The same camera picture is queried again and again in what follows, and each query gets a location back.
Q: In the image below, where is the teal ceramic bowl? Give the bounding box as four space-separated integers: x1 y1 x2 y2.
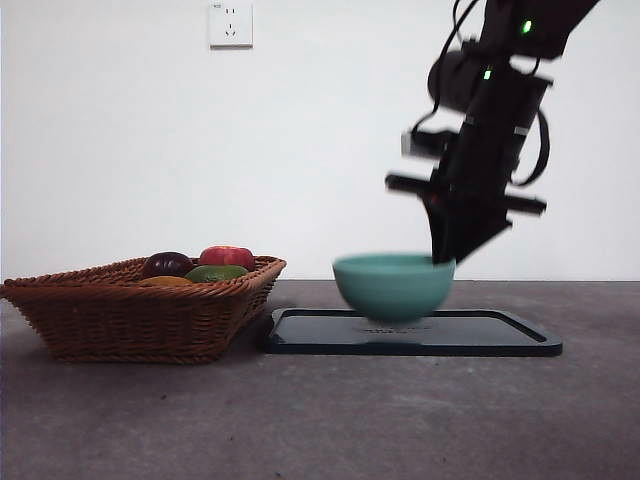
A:
332 253 458 324

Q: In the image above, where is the yellow-orange fruit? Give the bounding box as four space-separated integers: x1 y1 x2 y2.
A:
137 275 194 287

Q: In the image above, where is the dark rectangular tray plate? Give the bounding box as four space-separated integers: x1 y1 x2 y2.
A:
263 308 564 358

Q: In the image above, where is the red apple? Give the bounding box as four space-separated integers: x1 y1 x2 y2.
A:
198 245 255 273

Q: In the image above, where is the green fruit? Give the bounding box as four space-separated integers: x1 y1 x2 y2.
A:
183 265 250 285

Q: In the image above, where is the dark purple round fruit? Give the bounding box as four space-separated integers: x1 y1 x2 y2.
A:
142 251 195 280

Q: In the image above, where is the brown wicker basket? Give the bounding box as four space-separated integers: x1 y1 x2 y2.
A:
0 255 287 365

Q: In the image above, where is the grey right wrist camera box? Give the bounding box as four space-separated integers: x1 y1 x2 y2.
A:
401 127 454 157

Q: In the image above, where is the black flat right arm cable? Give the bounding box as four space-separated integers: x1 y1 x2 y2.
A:
512 110 551 187

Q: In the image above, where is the black round right arm cable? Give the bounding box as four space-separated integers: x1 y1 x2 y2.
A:
412 0 476 139

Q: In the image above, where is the white wall socket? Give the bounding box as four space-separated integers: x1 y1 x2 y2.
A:
209 1 254 50

